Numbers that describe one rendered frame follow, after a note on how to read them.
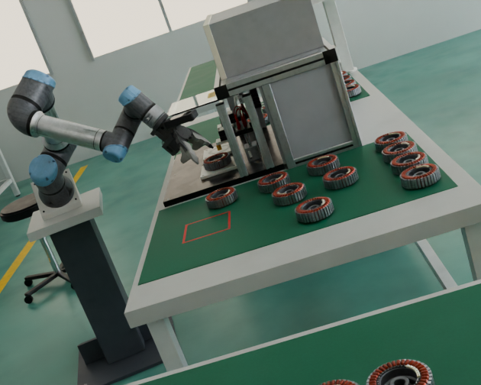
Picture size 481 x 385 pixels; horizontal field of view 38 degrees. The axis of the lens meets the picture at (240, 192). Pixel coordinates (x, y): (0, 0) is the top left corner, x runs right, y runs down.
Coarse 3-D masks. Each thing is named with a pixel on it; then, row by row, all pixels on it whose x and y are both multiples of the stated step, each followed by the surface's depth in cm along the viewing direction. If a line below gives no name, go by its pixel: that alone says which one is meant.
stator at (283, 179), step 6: (276, 174) 240; (282, 174) 238; (288, 174) 236; (264, 180) 239; (270, 180) 238; (276, 180) 233; (282, 180) 233; (288, 180) 235; (258, 186) 237; (264, 186) 234; (270, 186) 233; (276, 186) 233; (264, 192) 235
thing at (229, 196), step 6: (216, 192) 243; (222, 192) 243; (228, 192) 237; (234, 192) 238; (210, 198) 238; (216, 198) 237; (222, 198) 236; (228, 198) 236; (234, 198) 238; (210, 204) 237; (216, 204) 236; (222, 204) 236; (228, 204) 236
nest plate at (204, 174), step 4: (232, 160) 275; (228, 164) 271; (232, 164) 270; (204, 168) 278; (220, 168) 270; (224, 168) 268; (228, 168) 267; (232, 168) 267; (236, 168) 267; (204, 172) 273; (208, 172) 270; (212, 172) 269; (216, 172) 267; (220, 172) 267; (224, 172) 267; (200, 176) 268; (204, 176) 268; (208, 176) 268
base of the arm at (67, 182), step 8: (64, 176) 296; (64, 184) 292; (72, 184) 299; (40, 192) 292; (56, 192) 290; (64, 192) 293; (72, 192) 297; (48, 200) 294; (56, 200) 293; (64, 200) 295
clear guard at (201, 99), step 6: (210, 90) 271; (192, 96) 271; (198, 96) 267; (204, 96) 263; (174, 102) 272; (180, 102) 267; (186, 102) 263; (192, 102) 259; (198, 102) 255; (204, 102) 251; (210, 102) 248; (174, 108) 259; (180, 108) 255; (186, 108) 251; (192, 108) 249; (168, 114) 253; (174, 114) 250
